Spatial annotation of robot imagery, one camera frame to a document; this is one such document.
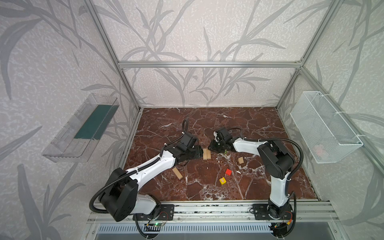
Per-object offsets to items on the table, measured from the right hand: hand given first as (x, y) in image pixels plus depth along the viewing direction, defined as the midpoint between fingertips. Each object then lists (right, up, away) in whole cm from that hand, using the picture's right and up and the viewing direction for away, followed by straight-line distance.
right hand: (208, 143), depth 97 cm
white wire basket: (+49, +8, -35) cm, 61 cm away
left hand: (-4, -1, -13) cm, 13 cm away
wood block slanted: (0, -6, -3) cm, 7 cm away
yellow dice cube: (+7, -18, -15) cm, 25 cm away
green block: (+11, -5, -5) cm, 13 cm away
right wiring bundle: (+34, -39, -24) cm, 57 cm away
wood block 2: (-19, -15, -11) cm, 27 cm away
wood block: (-2, -6, -3) cm, 7 cm away
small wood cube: (+20, -9, -6) cm, 23 cm away
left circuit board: (-26, -35, -26) cm, 51 cm away
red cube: (+11, -15, -11) cm, 22 cm away
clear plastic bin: (-60, +9, -31) cm, 68 cm away
